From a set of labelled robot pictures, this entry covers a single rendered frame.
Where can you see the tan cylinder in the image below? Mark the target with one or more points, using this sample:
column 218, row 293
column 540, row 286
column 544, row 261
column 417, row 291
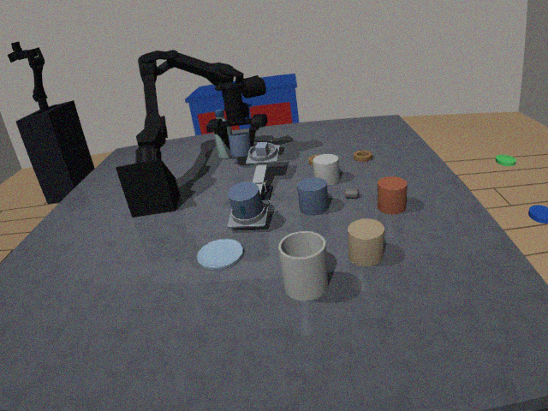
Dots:
column 365, row 242

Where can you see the reddish-brown cylinder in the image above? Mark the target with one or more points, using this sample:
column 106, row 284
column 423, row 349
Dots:
column 392, row 195

